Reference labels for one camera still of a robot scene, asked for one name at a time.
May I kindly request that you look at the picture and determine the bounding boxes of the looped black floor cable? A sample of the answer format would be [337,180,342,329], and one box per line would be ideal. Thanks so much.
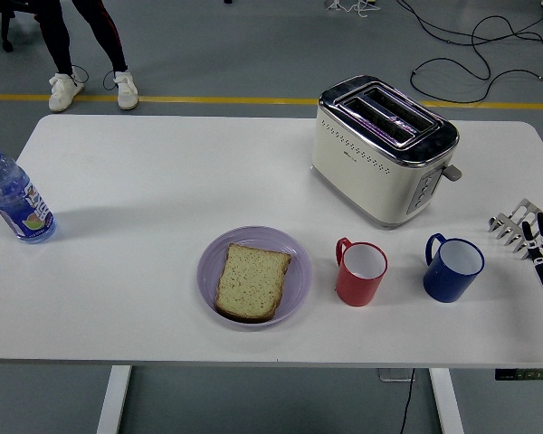
[410,15,543,104]

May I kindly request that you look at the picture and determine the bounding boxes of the red enamel cup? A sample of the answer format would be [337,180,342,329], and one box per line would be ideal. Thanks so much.
[335,237,389,308]

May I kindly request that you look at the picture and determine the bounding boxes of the blue enamel cup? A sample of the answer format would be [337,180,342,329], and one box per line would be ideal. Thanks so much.
[423,232,486,303]

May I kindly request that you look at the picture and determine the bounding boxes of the black office chair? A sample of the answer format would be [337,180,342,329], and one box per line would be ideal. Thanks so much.
[0,0,42,52]

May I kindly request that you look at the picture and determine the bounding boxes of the black table control panel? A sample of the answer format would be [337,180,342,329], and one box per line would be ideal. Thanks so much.
[494,368,543,382]

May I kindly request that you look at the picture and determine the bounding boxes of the white table leg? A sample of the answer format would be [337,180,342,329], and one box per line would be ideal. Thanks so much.
[429,368,465,434]
[95,364,133,434]

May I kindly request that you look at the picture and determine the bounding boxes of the slice of toast bread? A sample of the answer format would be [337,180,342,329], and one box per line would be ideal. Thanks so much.
[214,242,293,324]

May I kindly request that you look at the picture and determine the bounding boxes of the white cables on floor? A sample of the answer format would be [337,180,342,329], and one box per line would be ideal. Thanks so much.
[324,0,381,20]

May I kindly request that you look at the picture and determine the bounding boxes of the black cable under table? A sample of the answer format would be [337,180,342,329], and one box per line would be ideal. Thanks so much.
[396,368,416,434]

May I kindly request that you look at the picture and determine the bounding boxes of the person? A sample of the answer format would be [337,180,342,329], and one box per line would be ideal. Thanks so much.
[33,0,139,113]

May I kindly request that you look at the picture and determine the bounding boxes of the long black floor cable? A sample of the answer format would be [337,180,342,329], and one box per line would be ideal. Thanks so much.
[395,0,543,60]

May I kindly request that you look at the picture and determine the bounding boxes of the lilac round plate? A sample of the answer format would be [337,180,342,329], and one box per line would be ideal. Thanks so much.
[196,226,313,333]

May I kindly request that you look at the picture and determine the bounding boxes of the grey bracket under table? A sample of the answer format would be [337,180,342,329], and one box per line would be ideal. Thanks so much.
[378,368,416,383]

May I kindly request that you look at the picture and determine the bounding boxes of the steel toast rack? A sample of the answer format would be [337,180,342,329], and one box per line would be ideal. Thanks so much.
[488,197,543,261]

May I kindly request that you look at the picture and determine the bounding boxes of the cream chrome toaster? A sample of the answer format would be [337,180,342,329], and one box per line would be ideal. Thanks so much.
[310,75,463,231]

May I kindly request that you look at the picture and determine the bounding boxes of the clear bottle with blue cap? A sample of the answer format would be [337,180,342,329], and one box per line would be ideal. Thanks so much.
[0,141,58,245]

